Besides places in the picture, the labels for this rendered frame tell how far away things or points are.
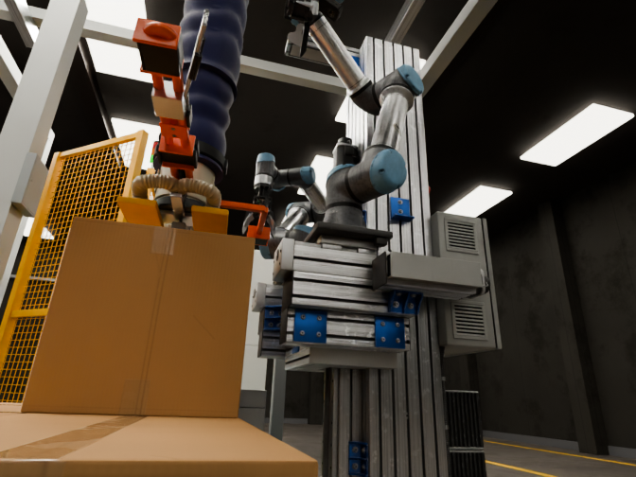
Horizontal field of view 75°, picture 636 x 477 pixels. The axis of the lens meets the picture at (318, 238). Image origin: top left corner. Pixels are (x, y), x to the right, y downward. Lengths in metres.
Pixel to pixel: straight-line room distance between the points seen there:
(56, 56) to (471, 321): 2.72
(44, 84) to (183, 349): 2.30
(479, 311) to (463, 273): 0.36
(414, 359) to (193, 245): 0.78
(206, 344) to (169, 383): 0.10
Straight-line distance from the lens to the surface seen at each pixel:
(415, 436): 1.39
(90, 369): 0.96
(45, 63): 3.10
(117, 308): 0.97
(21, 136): 2.84
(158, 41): 0.84
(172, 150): 1.12
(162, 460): 0.35
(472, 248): 1.56
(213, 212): 1.17
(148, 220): 1.29
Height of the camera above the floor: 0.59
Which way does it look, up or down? 21 degrees up
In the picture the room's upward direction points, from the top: 2 degrees clockwise
